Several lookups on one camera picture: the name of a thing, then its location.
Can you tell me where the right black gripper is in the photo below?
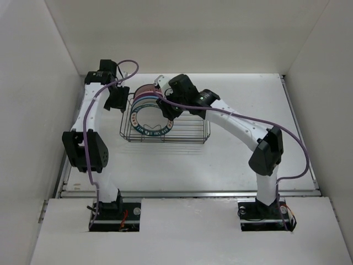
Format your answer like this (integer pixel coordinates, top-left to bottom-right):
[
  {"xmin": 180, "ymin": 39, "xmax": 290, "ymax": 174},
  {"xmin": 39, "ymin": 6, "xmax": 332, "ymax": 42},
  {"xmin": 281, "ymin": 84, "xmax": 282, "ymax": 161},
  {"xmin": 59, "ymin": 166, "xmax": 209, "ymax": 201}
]
[{"xmin": 156, "ymin": 87, "xmax": 187, "ymax": 121}]

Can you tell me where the green rimmed white plate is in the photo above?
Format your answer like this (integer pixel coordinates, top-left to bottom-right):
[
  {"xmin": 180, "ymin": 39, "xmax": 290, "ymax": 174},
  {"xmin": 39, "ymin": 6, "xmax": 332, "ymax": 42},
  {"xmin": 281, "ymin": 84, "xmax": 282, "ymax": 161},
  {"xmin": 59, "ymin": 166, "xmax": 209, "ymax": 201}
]
[{"xmin": 130, "ymin": 105, "xmax": 174, "ymax": 137}]

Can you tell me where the grey wire dish rack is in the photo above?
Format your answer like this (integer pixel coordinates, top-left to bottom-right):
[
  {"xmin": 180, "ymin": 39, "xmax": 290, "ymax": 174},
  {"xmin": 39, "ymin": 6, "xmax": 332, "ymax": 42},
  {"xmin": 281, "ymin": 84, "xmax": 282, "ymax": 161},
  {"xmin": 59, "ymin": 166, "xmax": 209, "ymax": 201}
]
[{"xmin": 120, "ymin": 93, "xmax": 211, "ymax": 144}]

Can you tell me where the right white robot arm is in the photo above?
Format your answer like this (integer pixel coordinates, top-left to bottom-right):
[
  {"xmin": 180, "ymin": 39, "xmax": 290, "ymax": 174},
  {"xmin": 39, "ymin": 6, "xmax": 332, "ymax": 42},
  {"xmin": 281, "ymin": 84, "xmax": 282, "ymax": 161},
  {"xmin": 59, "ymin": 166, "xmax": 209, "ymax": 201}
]
[{"xmin": 154, "ymin": 74, "xmax": 284, "ymax": 218}]

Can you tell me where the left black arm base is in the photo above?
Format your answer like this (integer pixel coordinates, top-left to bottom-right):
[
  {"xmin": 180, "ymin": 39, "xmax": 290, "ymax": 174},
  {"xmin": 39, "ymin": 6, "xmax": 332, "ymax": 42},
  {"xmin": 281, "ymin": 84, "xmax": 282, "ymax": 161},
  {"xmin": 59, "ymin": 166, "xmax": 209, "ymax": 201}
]
[{"xmin": 88, "ymin": 202, "xmax": 142, "ymax": 232}]

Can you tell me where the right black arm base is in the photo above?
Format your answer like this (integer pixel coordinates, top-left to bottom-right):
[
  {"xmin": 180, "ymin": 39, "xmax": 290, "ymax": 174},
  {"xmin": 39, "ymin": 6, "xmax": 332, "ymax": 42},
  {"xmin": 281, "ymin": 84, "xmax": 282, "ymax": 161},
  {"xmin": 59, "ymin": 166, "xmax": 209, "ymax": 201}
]
[{"xmin": 237, "ymin": 201, "xmax": 297, "ymax": 232}]

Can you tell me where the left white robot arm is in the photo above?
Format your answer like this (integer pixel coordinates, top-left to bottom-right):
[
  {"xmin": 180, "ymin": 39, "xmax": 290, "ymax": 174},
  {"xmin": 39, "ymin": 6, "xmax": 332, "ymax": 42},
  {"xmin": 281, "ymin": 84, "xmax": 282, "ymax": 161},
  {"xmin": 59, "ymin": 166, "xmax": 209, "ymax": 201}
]
[{"xmin": 62, "ymin": 59, "xmax": 130, "ymax": 220}]

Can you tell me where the blue plate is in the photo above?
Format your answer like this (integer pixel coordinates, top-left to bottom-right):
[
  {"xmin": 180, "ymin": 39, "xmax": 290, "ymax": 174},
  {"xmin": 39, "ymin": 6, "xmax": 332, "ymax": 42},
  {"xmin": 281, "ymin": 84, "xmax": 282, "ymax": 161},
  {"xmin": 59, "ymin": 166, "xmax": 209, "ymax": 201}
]
[{"xmin": 131, "ymin": 96, "xmax": 159, "ymax": 110}]

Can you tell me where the purple plate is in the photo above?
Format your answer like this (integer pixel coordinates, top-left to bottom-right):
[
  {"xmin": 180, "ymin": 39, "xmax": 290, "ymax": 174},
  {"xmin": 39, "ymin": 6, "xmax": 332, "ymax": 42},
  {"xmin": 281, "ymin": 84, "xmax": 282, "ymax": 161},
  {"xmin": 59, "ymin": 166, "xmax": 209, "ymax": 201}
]
[{"xmin": 133, "ymin": 91, "xmax": 163, "ymax": 103}]

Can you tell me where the pink plate with red text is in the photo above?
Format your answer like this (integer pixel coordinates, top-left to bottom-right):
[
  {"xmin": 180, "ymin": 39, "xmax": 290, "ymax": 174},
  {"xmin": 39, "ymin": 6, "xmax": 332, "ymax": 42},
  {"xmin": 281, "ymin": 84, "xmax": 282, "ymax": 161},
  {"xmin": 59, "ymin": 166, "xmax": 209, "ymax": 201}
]
[{"xmin": 133, "ymin": 84, "xmax": 162, "ymax": 98}]

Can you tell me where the front aluminium rail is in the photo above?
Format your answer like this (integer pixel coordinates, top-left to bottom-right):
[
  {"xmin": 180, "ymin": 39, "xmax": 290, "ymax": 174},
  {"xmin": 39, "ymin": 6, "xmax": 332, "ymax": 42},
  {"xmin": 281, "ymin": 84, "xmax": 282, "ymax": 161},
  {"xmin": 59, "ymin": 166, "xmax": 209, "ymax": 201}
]
[{"xmin": 57, "ymin": 189, "xmax": 322, "ymax": 198}]

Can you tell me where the right aluminium rail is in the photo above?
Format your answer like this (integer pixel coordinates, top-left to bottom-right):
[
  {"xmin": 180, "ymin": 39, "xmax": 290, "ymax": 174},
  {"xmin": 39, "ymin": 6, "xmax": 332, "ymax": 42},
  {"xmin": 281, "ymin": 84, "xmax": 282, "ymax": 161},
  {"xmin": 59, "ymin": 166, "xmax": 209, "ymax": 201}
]
[{"xmin": 280, "ymin": 75, "xmax": 320, "ymax": 190}]

